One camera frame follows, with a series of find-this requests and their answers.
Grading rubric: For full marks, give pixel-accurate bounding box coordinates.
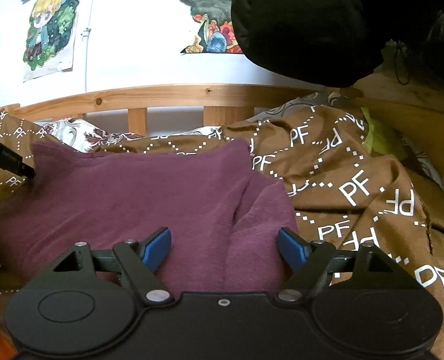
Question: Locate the white floral patterned sheet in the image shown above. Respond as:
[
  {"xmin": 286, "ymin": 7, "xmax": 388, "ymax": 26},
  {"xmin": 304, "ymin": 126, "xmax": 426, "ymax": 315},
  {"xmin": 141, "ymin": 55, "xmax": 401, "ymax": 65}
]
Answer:
[{"xmin": 40, "ymin": 118, "xmax": 222, "ymax": 153}]

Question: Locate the yellow-green cloth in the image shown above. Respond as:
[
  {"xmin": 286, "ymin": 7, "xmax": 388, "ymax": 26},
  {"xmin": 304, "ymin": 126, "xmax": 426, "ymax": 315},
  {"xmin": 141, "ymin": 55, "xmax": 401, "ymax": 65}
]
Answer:
[{"xmin": 361, "ymin": 107, "xmax": 406, "ymax": 159}]

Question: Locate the white wall pipe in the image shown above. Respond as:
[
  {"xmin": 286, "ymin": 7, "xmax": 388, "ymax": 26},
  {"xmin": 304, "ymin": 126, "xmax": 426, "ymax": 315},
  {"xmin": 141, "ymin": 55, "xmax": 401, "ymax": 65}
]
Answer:
[{"xmin": 80, "ymin": 0, "xmax": 94, "ymax": 93}]

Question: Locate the wooden bed frame rail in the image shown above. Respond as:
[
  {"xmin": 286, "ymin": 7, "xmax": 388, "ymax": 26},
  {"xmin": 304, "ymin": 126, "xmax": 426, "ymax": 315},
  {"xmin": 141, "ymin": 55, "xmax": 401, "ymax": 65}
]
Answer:
[{"xmin": 5, "ymin": 72, "xmax": 444, "ymax": 184}]

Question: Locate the anime character poster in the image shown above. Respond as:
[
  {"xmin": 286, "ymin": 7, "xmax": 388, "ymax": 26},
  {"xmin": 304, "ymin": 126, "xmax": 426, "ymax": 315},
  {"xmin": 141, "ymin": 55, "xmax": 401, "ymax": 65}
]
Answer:
[{"xmin": 23, "ymin": 0, "xmax": 79, "ymax": 82}]

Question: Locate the brown PF-patterned blanket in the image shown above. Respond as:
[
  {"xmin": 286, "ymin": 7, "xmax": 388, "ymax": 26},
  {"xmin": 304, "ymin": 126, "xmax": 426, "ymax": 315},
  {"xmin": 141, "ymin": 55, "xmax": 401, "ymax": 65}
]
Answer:
[{"xmin": 0, "ymin": 94, "xmax": 444, "ymax": 359}]

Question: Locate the maroon long-sleeve shirt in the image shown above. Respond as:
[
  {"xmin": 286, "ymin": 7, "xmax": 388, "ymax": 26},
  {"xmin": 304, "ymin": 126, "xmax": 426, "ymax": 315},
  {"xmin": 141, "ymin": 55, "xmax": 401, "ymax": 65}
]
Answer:
[{"xmin": 0, "ymin": 139, "xmax": 295, "ymax": 293}]

